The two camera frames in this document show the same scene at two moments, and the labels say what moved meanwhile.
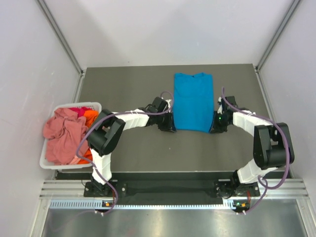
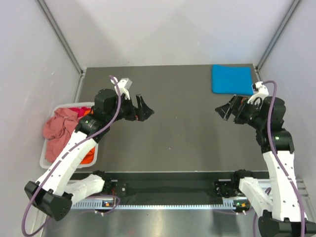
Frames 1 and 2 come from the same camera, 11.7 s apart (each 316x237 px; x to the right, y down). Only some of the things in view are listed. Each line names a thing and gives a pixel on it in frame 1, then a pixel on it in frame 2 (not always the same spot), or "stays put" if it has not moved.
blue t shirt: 193,107 -> 231,79
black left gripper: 169,126 -> 146,111
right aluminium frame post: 258,65 stays put
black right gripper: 216,128 -> 225,110
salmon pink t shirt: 63,131 stays put
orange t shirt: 91,116 stays put
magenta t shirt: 80,110 stays put
